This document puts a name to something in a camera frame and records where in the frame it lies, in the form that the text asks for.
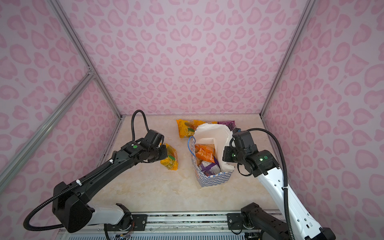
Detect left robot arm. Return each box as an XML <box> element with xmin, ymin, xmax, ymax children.
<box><xmin>52</xmin><ymin>130</ymin><xmax>168</xmax><ymax>233</ymax></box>

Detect white paper bag blue handles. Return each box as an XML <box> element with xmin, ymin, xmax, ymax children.
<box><xmin>188</xmin><ymin>123</ymin><xmax>235</xmax><ymax>189</ymax></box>

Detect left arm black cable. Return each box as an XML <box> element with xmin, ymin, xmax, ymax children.
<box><xmin>131</xmin><ymin>109</ymin><xmax>150</xmax><ymax>142</ymax></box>

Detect yellow mango candy bag front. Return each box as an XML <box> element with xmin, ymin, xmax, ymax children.
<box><xmin>160</xmin><ymin>144</ymin><xmax>179</xmax><ymax>171</ymax></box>

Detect aluminium frame strut diagonal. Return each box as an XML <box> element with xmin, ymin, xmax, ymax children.
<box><xmin>1</xmin><ymin>71</ymin><xmax>95</xmax><ymax>193</ymax></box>

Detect orange corn chip packet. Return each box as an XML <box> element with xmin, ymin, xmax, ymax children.
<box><xmin>195</xmin><ymin>144</ymin><xmax>216</xmax><ymax>163</ymax></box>

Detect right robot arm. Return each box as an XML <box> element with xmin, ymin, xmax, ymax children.
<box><xmin>223</xmin><ymin>128</ymin><xmax>336</xmax><ymax>240</ymax></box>

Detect purple small snack packet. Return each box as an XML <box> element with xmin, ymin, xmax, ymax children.
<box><xmin>199</xmin><ymin>161</ymin><xmax>221</xmax><ymax>176</ymax></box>

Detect yellow candy bag back left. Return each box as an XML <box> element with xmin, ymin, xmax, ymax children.
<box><xmin>177</xmin><ymin>119</ymin><xmax>206</xmax><ymax>138</ymax></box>

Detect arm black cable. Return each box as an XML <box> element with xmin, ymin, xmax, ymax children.
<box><xmin>131</xmin><ymin>109</ymin><xmax>150</xmax><ymax>142</ymax></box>
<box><xmin>245</xmin><ymin>127</ymin><xmax>296</xmax><ymax>240</ymax></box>

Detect purple grape candy bag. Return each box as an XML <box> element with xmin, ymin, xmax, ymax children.
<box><xmin>218</xmin><ymin>121</ymin><xmax>236</xmax><ymax>131</ymax></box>

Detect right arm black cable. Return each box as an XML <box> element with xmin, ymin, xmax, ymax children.
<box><xmin>245</xmin><ymin>127</ymin><xmax>296</xmax><ymax>240</ymax></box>

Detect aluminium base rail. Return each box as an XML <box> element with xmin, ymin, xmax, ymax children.
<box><xmin>56</xmin><ymin>211</ymin><xmax>271</xmax><ymax>240</ymax></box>

